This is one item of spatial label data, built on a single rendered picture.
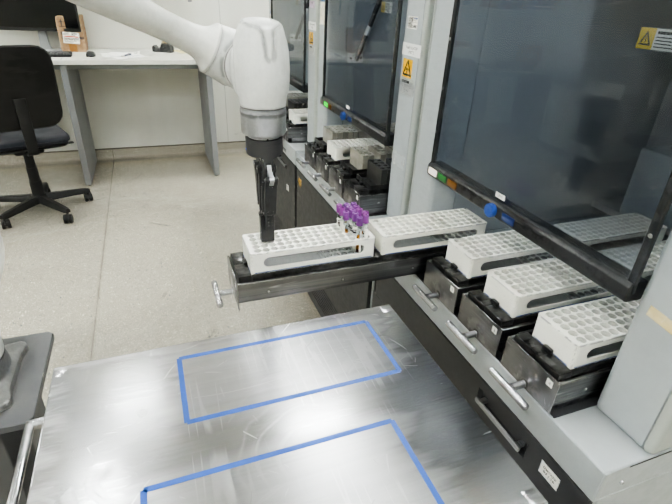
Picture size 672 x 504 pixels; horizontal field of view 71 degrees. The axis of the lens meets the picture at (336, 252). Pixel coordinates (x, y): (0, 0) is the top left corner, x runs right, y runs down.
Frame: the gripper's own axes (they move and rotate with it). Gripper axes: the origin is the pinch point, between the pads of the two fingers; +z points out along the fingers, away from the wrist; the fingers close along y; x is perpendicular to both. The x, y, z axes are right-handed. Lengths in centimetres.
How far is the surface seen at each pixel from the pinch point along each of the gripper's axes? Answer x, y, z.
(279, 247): -2.0, -3.0, 4.2
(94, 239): 64, 192, 90
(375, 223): -28.0, 2.4, 4.0
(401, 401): -9, -49, 8
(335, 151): -41, 66, 5
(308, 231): -10.5, 2.5, 4.0
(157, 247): 29, 172, 90
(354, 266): -19.1, -6.4, 10.0
